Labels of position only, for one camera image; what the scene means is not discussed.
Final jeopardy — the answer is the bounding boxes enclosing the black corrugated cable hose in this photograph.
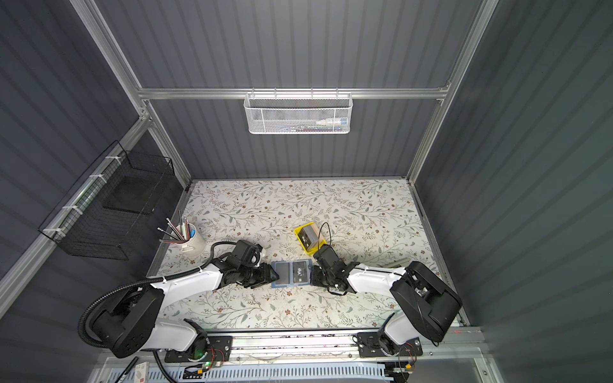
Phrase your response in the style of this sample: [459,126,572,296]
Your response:
[77,240,238,349]

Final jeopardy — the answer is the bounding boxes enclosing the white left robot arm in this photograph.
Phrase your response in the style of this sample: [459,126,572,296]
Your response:
[78,240,279,361]

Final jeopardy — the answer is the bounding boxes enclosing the blue leather card holder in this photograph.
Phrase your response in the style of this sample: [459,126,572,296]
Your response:
[271,259,313,288]

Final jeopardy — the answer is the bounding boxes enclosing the black wire mesh basket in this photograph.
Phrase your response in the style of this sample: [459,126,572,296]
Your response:
[38,146,176,261]

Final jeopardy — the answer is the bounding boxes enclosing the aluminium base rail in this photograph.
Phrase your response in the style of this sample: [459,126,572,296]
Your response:
[208,327,490,364]

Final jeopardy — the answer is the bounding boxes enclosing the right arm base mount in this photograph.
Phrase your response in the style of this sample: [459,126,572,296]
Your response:
[352,331,423,358]

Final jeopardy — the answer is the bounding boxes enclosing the white wire mesh basket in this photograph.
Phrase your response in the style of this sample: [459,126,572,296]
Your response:
[244,90,354,135]

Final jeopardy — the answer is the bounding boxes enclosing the yellow plastic card tray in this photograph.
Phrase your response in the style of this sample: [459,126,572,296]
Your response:
[294,222,327,256]

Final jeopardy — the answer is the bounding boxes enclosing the white tube in basket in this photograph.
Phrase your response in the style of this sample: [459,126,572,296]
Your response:
[296,117,350,130]

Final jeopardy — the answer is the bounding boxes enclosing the white pen cup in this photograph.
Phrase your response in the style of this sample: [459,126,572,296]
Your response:
[180,222,205,256]

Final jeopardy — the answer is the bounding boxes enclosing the pens in cup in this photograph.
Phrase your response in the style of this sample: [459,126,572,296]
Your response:
[156,218,196,244]

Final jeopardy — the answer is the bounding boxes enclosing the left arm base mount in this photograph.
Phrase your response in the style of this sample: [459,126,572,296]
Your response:
[164,336,234,363]

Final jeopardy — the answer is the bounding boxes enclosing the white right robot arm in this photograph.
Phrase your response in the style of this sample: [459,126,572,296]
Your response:
[312,245,462,355]

